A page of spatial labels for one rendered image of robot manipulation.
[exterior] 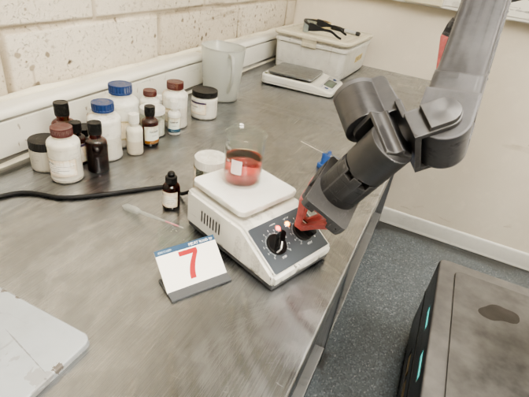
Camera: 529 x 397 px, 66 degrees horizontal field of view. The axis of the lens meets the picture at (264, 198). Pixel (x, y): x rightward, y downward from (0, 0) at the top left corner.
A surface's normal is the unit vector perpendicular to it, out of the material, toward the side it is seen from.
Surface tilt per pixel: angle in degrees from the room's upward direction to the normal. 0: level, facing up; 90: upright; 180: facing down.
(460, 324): 0
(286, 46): 93
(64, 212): 0
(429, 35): 90
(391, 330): 0
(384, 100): 41
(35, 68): 90
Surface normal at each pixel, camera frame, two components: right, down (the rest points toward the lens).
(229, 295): 0.12, -0.84
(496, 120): -0.42, 0.43
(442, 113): -0.31, -0.40
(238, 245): -0.71, 0.29
